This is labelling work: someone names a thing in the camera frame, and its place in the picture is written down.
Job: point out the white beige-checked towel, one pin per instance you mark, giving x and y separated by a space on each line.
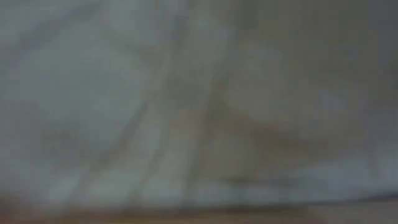
186 93

